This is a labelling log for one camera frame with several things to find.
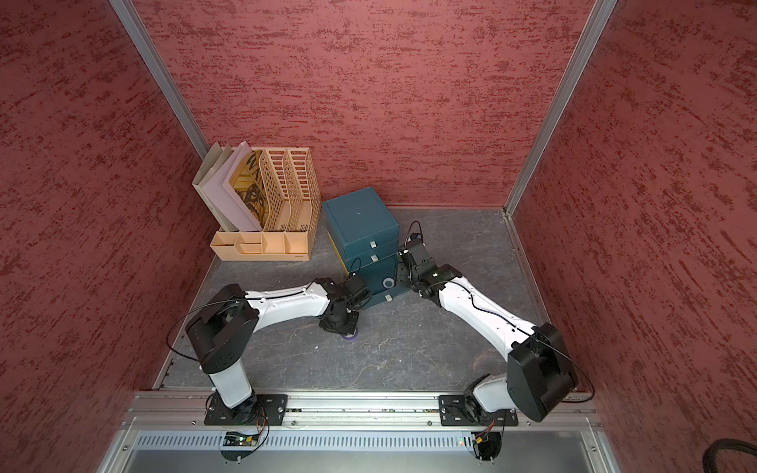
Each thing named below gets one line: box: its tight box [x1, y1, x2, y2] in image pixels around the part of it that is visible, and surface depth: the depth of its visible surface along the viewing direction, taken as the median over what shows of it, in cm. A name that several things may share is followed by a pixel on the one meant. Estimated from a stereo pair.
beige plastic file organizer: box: [210, 146, 322, 262], surface depth 106 cm
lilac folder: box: [202, 140, 264, 233], surface depth 94 cm
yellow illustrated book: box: [228, 148, 271, 230], surface depth 103 cm
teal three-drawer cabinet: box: [321, 186, 412, 310], surface depth 91 cm
